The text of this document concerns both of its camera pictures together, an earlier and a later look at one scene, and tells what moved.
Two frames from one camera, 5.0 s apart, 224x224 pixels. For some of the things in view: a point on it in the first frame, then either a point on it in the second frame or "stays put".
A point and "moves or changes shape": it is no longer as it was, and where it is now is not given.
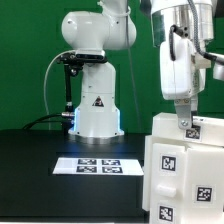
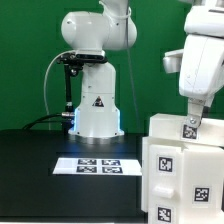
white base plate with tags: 98,166 stays put
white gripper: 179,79 → 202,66
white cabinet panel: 169,184 stays put
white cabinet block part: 204,129 stays put
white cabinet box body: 149,140 moves or changes shape
